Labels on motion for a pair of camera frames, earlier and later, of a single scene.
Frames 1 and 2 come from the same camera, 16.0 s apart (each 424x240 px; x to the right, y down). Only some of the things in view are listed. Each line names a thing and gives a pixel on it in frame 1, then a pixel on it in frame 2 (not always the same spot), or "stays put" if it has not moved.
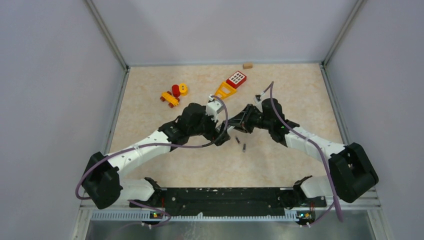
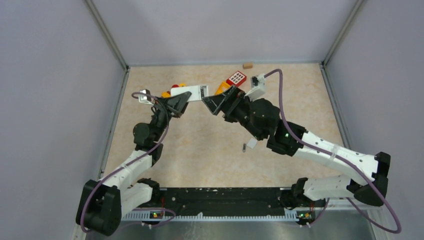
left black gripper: [219, 137] → [176, 105]
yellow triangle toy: [225, 90] stays put
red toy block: [236, 79] stays put
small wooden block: [247, 65] stays put
